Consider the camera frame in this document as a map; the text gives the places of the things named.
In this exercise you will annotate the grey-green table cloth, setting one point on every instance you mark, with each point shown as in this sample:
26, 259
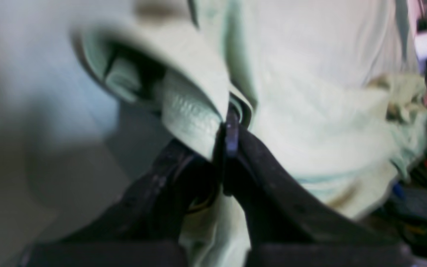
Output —
67, 148

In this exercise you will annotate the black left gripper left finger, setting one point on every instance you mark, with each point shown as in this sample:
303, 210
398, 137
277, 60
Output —
142, 228

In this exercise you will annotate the light green T-shirt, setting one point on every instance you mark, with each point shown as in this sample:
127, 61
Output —
331, 87

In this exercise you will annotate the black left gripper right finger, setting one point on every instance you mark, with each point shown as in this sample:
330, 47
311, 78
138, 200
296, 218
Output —
288, 226

